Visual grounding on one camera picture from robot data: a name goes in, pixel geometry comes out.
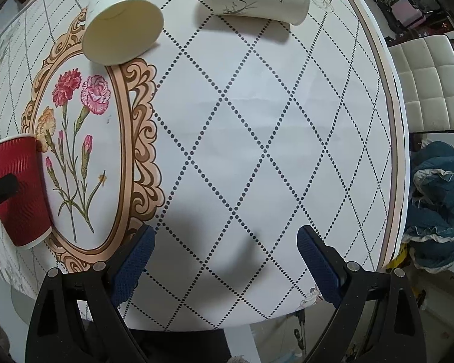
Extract red ribbed paper cup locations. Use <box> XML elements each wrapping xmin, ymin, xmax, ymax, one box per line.
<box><xmin>0</xmin><ymin>134</ymin><xmax>52</xmax><ymax>249</ymax></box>

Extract white paper cup centre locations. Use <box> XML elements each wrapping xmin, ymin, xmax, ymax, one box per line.
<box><xmin>82</xmin><ymin>0</ymin><xmax>164</xmax><ymax>66</ymax></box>

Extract blue crumpled blanket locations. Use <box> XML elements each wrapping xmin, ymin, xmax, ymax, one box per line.
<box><xmin>402</xmin><ymin>141</ymin><xmax>454</xmax><ymax>274</ymax></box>

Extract floral diamond pattern tablecloth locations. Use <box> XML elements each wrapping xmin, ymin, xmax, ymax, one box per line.
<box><xmin>0</xmin><ymin>0</ymin><xmax>407</xmax><ymax>331</ymax></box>

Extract white quilted chair right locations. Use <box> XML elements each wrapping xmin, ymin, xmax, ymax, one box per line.
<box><xmin>389</xmin><ymin>34</ymin><xmax>454</xmax><ymax>134</ymax></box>

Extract pink suitcase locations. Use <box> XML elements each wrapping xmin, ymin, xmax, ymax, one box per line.
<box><xmin>391</xmin><ymin>0</ymin><xmax>426</xmax><ymax>29</ymax></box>

